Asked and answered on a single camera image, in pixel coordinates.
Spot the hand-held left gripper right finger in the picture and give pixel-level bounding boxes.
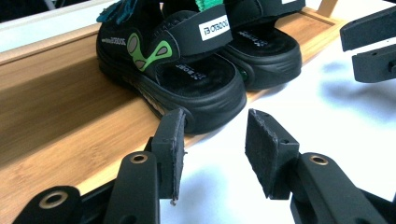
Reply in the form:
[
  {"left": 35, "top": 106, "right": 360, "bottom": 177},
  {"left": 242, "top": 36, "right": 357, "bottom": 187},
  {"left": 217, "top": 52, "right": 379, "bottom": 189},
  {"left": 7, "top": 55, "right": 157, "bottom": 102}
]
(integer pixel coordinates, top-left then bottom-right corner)
[{"left": 244, "top": 108, "right": 301, "bottom": 201}]

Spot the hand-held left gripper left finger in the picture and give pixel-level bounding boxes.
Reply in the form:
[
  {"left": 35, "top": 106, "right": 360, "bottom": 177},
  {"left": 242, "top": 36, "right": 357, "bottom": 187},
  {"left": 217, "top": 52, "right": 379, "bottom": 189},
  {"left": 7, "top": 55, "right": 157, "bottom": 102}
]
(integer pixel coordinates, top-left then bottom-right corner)
[{"left": 145, "top": 107, "right": 188, "bottom": 202}]

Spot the black green sandal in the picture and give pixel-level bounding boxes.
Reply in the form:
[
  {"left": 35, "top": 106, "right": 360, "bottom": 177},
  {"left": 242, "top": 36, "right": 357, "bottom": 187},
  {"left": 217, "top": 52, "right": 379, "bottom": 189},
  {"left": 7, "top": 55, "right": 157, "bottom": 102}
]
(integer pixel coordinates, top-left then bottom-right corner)
[
  {"left": 95, "top": 0, "right": 248, "bottom": 135},
  {"left": 162, "top": 0, "right": 307, "bottom": 91}
]

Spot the wooden shoe rack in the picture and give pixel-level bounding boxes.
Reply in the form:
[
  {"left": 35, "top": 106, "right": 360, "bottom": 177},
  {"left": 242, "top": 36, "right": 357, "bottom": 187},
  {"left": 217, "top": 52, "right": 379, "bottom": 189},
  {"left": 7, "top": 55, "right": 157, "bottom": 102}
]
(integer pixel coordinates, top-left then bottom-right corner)
[{"left": 0, "top": 0, "right": 347, "bottom": 224}]

